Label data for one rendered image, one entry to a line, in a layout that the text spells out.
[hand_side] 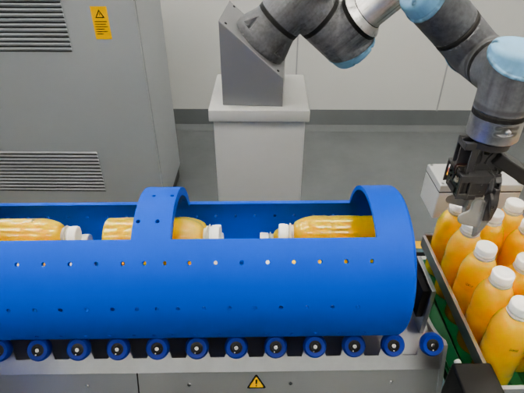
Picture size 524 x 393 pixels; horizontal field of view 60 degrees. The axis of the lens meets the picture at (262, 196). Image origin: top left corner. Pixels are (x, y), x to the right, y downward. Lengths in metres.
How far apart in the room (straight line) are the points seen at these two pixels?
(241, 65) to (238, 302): 0.85
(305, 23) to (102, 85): 1.29
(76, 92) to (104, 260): 1.80
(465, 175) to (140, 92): 1.80
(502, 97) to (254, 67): 0.79
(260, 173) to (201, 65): 2.18
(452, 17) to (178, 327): 0.71
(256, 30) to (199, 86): 2.31
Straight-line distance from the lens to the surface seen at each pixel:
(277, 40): 1.45
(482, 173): 0.94
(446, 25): 0.90
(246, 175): 1.58
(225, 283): 0.75
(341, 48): 1.49
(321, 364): 0.95
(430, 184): 1.21
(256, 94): 1.46
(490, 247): 1.00
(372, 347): 0.98
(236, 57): 1.42
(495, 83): 0.86
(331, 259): 0.75
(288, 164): 1.55
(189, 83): 3.72
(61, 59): 2.48
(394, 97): 3.85
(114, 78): 2.42
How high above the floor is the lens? 1.70
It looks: 35 degrees down
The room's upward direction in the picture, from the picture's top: straight up
